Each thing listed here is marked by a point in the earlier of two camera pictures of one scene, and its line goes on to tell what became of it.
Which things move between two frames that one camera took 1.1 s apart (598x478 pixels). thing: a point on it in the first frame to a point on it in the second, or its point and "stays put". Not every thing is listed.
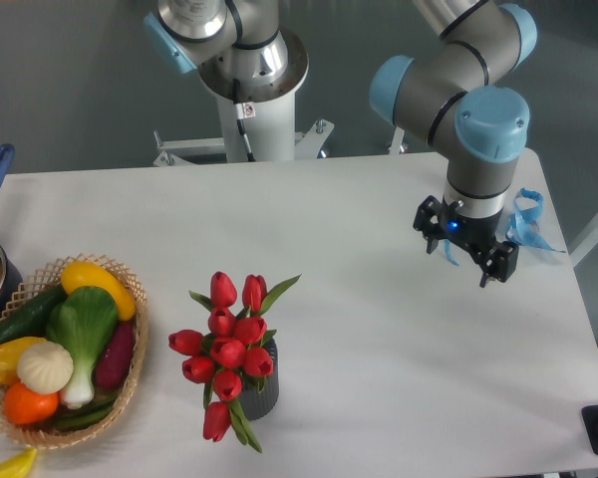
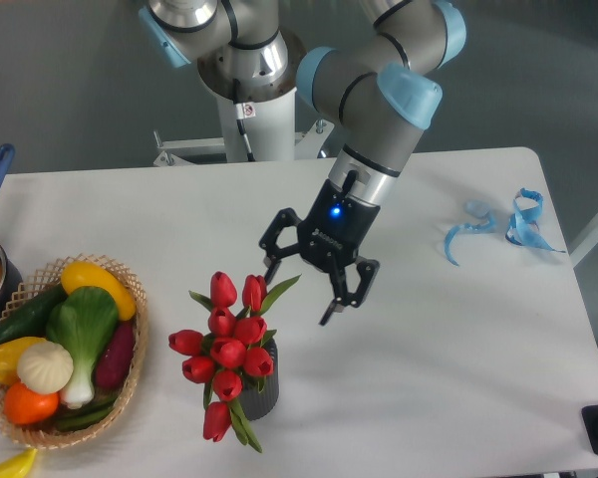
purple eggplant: x=113 y=367 stays put
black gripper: x=475 y=234 to x=329 y=239
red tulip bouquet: x=233 y=351 stays put
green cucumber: x=31 y=321 stays put
